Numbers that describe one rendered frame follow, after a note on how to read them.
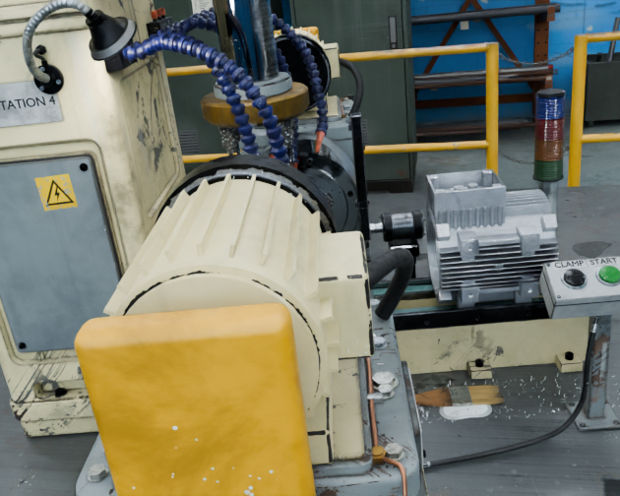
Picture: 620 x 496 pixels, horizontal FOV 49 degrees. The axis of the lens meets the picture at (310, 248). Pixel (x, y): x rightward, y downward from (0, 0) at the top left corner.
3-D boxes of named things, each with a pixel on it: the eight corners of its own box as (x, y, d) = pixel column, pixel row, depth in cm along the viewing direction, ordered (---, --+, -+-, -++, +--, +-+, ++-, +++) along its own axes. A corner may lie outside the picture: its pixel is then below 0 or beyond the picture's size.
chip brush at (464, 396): (385, 412, 117) (384, 408, 117) (383, 395, 121) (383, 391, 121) (505, 404, 115) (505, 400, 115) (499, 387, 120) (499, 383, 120)
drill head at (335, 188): (247, 285, 142) (229, 171, 132) (264, 215, 179) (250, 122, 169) (367, 275, 140) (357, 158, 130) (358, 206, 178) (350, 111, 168)
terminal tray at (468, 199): (435, 233, 117) (434, 194, 114) (427, 211, 126) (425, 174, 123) (506, 226, 116) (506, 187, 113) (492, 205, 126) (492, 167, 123)
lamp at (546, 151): (538, 162, 144) (538, 142, 143) (530, 155, 150) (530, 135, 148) (567, 159, 144) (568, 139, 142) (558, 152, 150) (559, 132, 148)
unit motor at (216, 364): (157, 764, 56) (12, 317, 39) (217, 477, 86) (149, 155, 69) (474, 751, 54) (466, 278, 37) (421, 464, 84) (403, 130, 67)
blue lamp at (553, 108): (539, 121, 141) (540, 99, 139) (531, 114, 146) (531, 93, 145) (569, 118, 140) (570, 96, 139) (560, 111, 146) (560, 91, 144)
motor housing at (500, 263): (442, 322, 119) (438, 222, 111) (427, 275, 136) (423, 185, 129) (558, 313, 118) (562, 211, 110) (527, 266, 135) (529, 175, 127)
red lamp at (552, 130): (538, 142, 143) (539, 121, 141) (530, 135, 148) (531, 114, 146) (568, 139, 142) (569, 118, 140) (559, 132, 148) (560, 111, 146)
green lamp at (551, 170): (537, 182, 146) (538, 162, 144) (529, 174, 152) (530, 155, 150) (566, 180, 146) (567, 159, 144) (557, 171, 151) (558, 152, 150)
